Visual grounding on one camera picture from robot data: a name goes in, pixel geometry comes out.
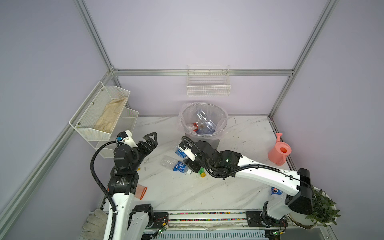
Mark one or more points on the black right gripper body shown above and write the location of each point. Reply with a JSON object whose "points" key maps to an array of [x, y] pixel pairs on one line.
{"points": [[193, 165]]}

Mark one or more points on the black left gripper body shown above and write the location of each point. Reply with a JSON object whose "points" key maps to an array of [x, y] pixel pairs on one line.
{"points": [[143, 150]]}

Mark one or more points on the colourful label water bottle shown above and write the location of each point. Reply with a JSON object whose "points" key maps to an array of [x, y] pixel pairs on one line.
{"points": [[203, 130]]}

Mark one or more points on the white cap clear bottle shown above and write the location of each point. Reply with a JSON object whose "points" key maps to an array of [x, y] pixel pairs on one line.
{"points": [[205, 121]]}

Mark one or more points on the red cap round bottle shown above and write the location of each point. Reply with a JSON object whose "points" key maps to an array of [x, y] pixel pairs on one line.
{"points": [[196, 128]]}

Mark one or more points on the pepsi label plastic bottle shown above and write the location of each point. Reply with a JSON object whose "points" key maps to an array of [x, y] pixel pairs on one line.
{"points": [[275, 193]]}

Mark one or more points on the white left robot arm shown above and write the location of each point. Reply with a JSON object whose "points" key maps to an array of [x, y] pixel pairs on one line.
{"points": [[126, 220]]}

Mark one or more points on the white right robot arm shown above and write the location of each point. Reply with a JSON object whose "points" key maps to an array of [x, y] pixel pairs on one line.
{"points": [[297, 194]]}

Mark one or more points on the grey mesh waste bin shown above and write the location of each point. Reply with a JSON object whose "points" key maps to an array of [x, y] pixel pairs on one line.
{"points": [[207, 139]]}

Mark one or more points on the green crushed plastic bottle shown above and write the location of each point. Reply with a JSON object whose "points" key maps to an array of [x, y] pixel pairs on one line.
{"points": [[202, 173]]}

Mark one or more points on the white mesh lower shelf tray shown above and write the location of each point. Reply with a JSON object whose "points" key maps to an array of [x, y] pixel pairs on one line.
{"points": [[126, 121]]}

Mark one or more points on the white mesh shelf tray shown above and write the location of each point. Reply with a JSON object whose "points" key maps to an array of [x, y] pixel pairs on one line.
{"points": [[126, 121], [96, 119]]}

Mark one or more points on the beige cloth glove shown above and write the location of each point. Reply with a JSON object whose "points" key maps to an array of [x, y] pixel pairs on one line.
{"points": [[110, 115]]}

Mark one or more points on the white mesh upper shelf tray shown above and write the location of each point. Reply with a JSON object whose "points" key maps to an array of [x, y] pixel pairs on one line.
{"points": [[96, 119]]}

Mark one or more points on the pink plastic watering can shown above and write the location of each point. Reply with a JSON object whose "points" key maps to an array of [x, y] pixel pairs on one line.
{"points": [[279, 153]]}

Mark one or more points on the white cotton glove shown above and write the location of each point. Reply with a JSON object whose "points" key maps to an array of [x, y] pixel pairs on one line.
{"points": [[95, 226]]}

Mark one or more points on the potted green plant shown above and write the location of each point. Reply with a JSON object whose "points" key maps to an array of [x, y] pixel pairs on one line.
{"points": [[325, 212]]}

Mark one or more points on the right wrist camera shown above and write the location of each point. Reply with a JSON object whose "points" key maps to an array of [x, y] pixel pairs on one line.
{"points": [[187, 151]]}

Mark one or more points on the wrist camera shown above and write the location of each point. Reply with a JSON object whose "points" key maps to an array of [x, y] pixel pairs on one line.
{"points": [[187, 151], [125, 138]]}

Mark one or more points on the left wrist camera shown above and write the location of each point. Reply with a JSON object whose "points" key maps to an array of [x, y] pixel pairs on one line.
{"points": [[125, 138]]}

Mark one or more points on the white wire wall basket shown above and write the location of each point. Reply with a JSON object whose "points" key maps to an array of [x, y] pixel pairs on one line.
{"points": [[208, 85]]}

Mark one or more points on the metal base rail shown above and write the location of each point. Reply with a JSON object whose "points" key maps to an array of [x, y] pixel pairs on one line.
{"points": [[209, 225]]}

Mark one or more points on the aluminium frame horizontal bar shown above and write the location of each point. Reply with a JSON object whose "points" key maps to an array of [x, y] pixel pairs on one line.
{"points": [[186, 72]]}

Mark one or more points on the aluminium frame corner post left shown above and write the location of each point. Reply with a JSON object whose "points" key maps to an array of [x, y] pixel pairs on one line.
{"points": [[91, 27]]}

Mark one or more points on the aluminium frame corner post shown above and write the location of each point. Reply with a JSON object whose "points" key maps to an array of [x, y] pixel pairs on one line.
{"points": [[310, 43], [91, 27]]}

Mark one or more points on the aluminium frame corner post right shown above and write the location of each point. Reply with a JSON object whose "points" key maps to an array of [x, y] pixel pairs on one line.
{"points": [[310, 43]]}

